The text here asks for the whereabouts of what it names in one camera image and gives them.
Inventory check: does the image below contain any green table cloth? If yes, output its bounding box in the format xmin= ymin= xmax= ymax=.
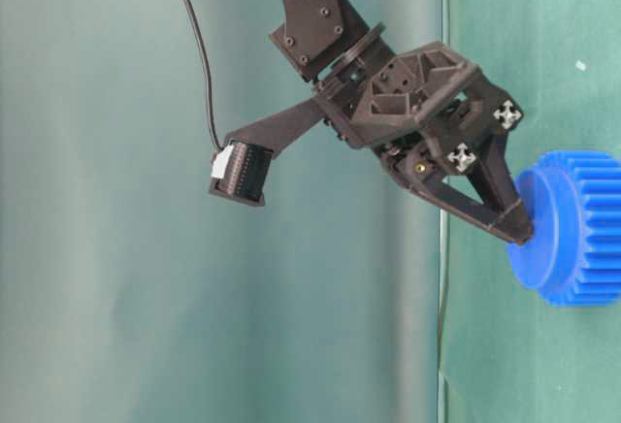
xmin=441 ymin=0 xmax=620 ymax=422

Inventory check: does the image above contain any blue plastic gear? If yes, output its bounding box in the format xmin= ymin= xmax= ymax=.
xmin=507 ymin=150 xmax=620 ymax=307

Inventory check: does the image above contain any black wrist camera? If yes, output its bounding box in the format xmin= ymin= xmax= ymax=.
xmin=210 ymin=99 xmax=324 ymax=207

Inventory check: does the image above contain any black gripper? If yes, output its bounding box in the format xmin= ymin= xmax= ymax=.
xmin=312 ymin=42 xmax=534 ymax=244

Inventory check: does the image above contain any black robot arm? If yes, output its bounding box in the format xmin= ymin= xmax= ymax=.
xmin=230 ymin=0 xmax=533 ymax=244

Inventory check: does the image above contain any black camera cable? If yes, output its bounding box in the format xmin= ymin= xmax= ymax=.
xmin=165 ymin=0 xmax=225 ymax=152

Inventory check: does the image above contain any green backdrop curtain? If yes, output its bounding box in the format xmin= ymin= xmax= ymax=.
xmin=1 ymin=0 xmax=440 ymax=422

